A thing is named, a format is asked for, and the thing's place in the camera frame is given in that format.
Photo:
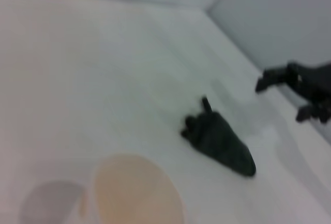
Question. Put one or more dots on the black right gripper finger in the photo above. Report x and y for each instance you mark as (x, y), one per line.
(310, 112)
(271, 79)

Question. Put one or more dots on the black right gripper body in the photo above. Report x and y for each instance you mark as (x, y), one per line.
(314, 81)

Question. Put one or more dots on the dark blue rag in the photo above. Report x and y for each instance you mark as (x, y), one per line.
(219, 143)

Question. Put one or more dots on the white paper cup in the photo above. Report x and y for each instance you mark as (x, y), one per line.
(137, 190)

